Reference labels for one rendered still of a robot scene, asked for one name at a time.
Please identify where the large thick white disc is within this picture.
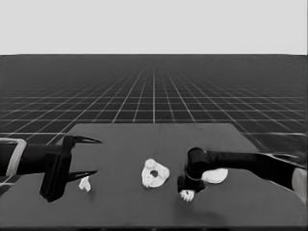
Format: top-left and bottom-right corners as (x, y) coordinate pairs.
(201, 168), (229, 185)

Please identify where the small white T-shaped piece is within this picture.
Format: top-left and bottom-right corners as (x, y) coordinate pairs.
(78, 176), (92, 193)

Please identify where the white round carrier with pins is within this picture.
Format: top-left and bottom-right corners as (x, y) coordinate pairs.
(141, 158), (170, 190)

